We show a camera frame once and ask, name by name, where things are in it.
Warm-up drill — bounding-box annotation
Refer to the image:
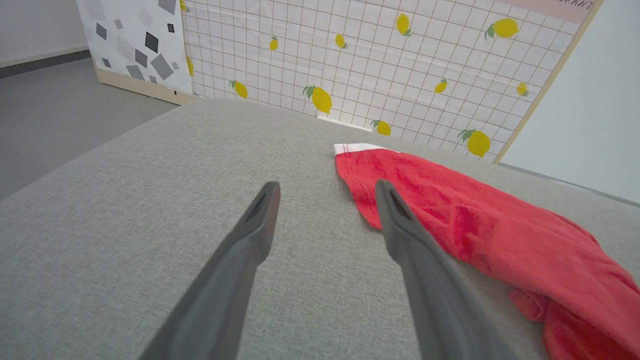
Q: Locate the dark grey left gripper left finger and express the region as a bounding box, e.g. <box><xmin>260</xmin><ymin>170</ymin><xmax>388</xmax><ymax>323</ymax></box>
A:
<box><xmin>138</xmin><ymin>181</ymin><xmax>282</xmax><ymax>360</ymax></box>

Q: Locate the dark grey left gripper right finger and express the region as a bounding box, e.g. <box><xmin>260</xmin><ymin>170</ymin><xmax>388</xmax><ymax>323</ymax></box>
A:
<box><xmin>374</xmin><ymin>179</ymin><xmax>521</xmax><ymax>360</ymax></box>

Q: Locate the red garment with white trim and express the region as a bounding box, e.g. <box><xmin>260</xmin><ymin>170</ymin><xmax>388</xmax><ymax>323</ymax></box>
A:
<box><xmin>333</xmin><ymin>143</ymin><xmax>640</xmax><ymax>360</ymax></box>

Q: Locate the grey fabric sofa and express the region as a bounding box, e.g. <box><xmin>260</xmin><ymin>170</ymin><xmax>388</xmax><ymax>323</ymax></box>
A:
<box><xmin>0</xmin><ymin>97</ymin><xmax>640</xmax><ymax>360</ymax></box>

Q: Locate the small white paper sheet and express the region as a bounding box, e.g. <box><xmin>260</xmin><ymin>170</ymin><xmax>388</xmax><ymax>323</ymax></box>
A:
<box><xmin>317</xmin><ymin>115</ymin><xmax>374</xmax><ymax>133</ymax></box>

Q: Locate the lemon print grid backdrop panel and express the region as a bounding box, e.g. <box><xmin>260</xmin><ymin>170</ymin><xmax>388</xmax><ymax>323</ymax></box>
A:
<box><xmin>179</xmin><ymin>0</ymin><xmax>605</xmax><ymax>165</ymax></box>

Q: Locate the grey diamond pattern white panel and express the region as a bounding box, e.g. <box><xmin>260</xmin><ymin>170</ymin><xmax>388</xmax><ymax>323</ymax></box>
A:
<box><xmin>76</xmin><ymin>0</ymin><xmax>196</xmax><ymax>106</ymax></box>

